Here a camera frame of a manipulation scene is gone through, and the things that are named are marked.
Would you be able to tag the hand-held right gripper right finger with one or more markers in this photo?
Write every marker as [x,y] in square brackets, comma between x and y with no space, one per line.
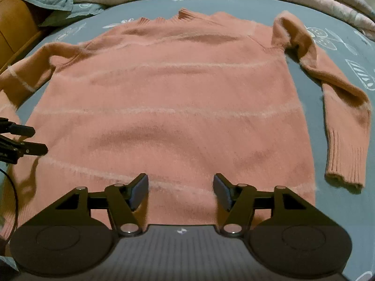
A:
[221,191]

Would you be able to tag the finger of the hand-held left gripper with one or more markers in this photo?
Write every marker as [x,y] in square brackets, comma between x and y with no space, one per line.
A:
[20,130]
[33,149]

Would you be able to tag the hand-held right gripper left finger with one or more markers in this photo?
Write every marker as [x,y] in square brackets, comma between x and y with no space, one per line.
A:
[140,190]

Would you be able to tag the pink striped knit sweater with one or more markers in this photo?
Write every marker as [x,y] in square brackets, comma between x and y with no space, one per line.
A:
[175,108]

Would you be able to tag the wooden headboard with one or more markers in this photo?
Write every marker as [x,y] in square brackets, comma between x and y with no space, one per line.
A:
[17,26]

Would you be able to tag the teal pillow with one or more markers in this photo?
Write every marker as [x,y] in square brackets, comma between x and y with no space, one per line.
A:
[49,1]

